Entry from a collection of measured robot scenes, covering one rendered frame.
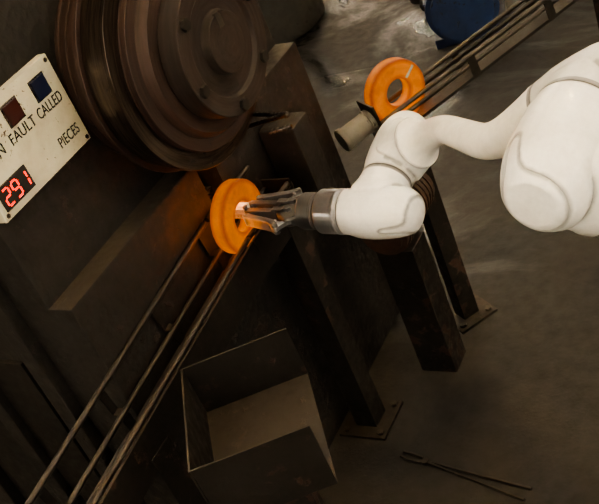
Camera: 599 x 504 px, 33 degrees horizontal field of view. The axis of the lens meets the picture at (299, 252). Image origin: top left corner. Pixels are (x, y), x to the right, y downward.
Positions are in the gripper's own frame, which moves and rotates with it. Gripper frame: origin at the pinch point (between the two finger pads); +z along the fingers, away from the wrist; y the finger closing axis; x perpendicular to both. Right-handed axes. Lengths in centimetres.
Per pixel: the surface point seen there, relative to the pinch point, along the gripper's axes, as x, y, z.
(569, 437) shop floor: -74, 12, -55
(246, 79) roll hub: 26.1, 7.4, -9.2
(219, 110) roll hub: 26.9, -4.8, -10.2
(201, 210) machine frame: 1.4, -2.1, 6.8
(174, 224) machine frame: 4.6, -10.9, 6.9
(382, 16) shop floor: -80, 250, 90
